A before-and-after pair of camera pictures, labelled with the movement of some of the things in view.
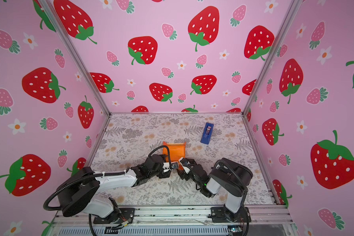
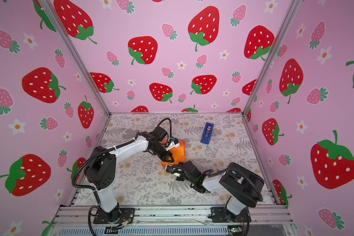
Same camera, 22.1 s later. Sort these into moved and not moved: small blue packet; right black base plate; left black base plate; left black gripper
Moved: left black gripper
Not moved: left black base plate; small blue packet; right black base plate
